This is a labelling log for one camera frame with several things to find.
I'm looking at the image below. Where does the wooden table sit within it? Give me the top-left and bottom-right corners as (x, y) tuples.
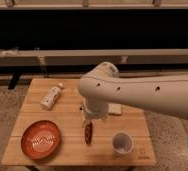
(2, 79), (156, 166)

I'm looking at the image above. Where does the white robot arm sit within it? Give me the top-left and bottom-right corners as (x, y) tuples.
(78, 62), (188, 120)

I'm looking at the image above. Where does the white cup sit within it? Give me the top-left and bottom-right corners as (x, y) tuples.
(112, 132), (133, 156)

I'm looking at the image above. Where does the orange plate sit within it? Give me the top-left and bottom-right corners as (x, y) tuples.
(21, 120), (61, 160)

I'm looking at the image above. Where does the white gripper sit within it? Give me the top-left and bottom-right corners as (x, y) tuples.
(82, 98), (109, 126)

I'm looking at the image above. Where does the grey horizontal rail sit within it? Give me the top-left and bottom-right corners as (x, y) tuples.
(0, 49), (188, 67)

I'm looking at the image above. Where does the white sponge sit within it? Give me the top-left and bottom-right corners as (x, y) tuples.
(109, 104), (122, 116)

